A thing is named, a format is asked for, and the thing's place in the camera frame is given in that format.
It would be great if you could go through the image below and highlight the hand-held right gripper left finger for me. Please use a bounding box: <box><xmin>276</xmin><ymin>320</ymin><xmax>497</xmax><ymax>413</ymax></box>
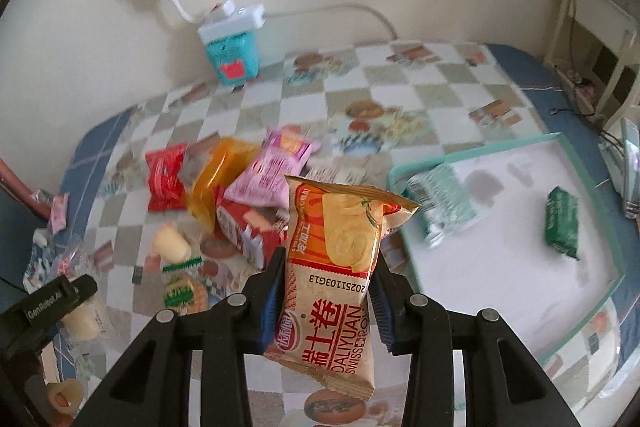
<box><xmin>75</xmin><ymin>249</ymin><xmax>288</xmax><ymax>427</ymax></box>

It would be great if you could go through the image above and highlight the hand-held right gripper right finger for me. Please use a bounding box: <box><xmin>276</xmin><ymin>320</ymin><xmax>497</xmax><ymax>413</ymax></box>
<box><xmin>367</xmin><ymin>252</ymin><xmax>571</xmax><ymax>427</ymax></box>

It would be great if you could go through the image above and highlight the orange swiss roll packet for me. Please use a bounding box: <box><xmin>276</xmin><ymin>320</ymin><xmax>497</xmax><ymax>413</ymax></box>
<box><xmin>263</xmin><ymin>174</ymin><xmax>421</xmax><ymax>400</ymax></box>

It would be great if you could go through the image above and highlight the red white biscuit packet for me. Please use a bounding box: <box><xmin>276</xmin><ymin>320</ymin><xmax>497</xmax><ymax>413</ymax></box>
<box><xmin>215</xmin><ymin>199</ymin><xmax>290</xmax><ymax>270</ymax></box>

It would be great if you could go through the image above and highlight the green label cookie packet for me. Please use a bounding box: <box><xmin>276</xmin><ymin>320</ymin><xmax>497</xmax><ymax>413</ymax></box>
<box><xmin>161</xmin><ymin>257</ymin><xmax>210</xmax><ymax>313</ymax></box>

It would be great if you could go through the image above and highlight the clear cream roll packet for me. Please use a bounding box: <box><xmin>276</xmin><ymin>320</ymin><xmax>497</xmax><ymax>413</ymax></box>
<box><xmin>150</xmin><ymin>222</ymin><xmax>201</xmax><ymax>265</ymax></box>

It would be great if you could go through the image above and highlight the teal rimmed white tray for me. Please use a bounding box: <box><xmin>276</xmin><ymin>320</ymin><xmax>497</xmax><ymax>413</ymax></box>
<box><xmin>387</xmin><ymin>132</ymin><xmax>628</xmax><ymax>370</ymax></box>

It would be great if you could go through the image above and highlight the clear crinkled plastic wrapper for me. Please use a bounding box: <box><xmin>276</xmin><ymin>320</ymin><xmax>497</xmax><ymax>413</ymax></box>
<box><xmin>25</xmin><ymin>227</ymin><xmax>86</xmax><ymax>293</ymax></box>

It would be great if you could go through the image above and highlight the pale sausage bun snack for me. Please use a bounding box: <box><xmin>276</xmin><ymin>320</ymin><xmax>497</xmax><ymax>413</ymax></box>
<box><xmin>45</xmin><ymin>379</ymin><xmax>86</xmax><ymax>418</ymax></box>

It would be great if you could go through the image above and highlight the pink candy wrapper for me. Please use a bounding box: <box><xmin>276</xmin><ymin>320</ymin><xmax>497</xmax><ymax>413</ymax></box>
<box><xmin>49</xmin><ymin>194</ymin><xmax>70</xmax><ymax>233</ymax></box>

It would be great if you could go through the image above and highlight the green white speckled snack packet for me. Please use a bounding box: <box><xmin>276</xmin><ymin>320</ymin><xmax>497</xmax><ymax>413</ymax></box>
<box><xmin>404</xmin><ymin>164</ymin><xmax>483</xmax><ymax>248</ymax></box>

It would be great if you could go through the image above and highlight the pink swiss roll packet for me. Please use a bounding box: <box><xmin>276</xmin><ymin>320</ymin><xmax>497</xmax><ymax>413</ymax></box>
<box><xmin>223</xmin><ymin>127</ymin><xmax>321</xmax><ymax>210</ymax></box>

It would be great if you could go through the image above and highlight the orange clear cake packet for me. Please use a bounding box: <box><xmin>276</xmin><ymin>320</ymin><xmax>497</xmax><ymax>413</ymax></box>
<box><xmin>186</xmin><ymin>137</ymin><xmax>261</xmax><ymax>233</ymax></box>

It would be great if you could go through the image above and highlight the red flower print snack packet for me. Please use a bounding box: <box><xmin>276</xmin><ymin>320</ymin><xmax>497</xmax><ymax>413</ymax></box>
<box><xmin>145</xmin><ymin>143</ymin><xmax>190</xmax><ymax>212</ymax></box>

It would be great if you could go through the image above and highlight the dark green snack packet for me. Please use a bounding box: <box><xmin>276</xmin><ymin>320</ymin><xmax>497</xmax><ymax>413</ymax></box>
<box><xmin>544</xmin><ymin>187</ymin><xmax>581</xmax><ymax>262</ymax></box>

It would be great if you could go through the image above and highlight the teal box with red mark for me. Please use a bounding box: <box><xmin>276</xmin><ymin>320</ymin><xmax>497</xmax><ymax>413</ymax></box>
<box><xmin>198</xmin><ymin>24</ymin><xmax>261</xmax><ymax>85</ymax></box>

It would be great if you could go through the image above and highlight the white power strip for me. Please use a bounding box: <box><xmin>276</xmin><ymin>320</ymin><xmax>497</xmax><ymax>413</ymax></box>
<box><xmin>197</xmin><ymin>2</ymin><xmax>266</xmax><ymax>38</ymax></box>

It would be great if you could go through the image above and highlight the pinkish floor power strip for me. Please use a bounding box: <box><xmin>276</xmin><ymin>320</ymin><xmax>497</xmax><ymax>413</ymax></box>
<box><xmin>555</xmin><ymin>67</ymin><xmax>597</xmax><ymax>108</ymax></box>

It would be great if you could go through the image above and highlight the white wooden rack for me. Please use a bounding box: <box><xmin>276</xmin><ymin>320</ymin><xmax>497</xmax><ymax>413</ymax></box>
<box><xmin>542</xmin><ymin>0</ymin><xmax>640</xmax><ymax>132</ymax></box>

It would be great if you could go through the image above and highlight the reddish chair frame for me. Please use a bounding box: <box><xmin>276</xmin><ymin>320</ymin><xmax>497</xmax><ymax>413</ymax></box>
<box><xmin>0</xmin><ymin>157</ymin><xmax>51</xmax><ymax>223</ymax></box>

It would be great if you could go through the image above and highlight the black cable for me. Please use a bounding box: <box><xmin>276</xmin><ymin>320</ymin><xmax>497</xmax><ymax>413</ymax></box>
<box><xmin>549</xmin><ymin>106</ymin><xmax>628</xmax><ymax>148</ymax></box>

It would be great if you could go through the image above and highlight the white power strip cable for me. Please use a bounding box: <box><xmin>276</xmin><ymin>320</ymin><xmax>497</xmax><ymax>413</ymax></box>
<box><xmin>262</xmin><ymin>3</ymin><xmax>399</xmax><ymax>40</ymax></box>

